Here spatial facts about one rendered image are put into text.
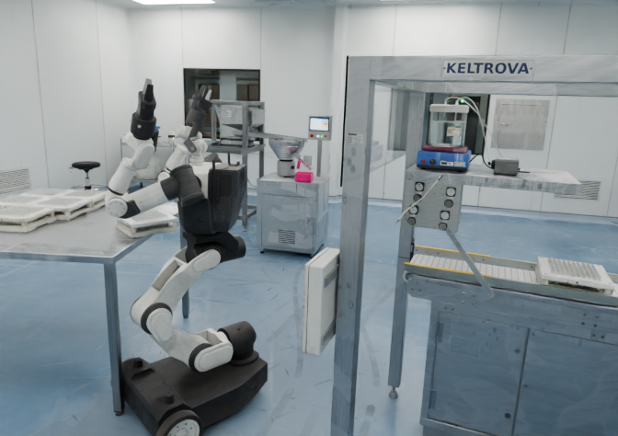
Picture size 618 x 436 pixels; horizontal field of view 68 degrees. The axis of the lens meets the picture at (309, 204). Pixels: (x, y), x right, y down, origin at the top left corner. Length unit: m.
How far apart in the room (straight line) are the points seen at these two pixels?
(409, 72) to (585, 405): 1.58
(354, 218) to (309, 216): 3.13
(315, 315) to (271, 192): 3.24
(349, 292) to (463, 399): 1.09
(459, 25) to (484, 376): 5.54
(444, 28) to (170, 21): 4.22
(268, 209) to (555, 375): 3.04
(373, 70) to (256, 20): 6.35
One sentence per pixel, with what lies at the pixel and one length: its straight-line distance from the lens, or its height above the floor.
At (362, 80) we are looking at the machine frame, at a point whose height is 1.56.
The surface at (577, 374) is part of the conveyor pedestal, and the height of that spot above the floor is 0.49.
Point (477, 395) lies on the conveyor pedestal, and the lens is 2.27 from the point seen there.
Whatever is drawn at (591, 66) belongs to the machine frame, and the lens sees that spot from 1.19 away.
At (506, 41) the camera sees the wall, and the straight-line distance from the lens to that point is 7.08.
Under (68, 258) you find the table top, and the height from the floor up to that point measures 0.80.
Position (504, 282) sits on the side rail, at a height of 0.84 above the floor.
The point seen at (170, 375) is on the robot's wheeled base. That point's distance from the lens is 2.49.
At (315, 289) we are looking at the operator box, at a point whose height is 1.02.
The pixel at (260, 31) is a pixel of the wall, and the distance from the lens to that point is 7.47.
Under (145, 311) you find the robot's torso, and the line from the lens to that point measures 2.13.
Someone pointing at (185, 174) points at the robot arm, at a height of 1.21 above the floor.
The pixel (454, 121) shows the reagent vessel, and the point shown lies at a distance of 1.91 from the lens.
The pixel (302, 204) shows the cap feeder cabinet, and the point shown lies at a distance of 4.37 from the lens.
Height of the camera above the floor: 1.50
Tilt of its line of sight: 13 degrees down
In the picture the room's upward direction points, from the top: 2 degrees clockwise
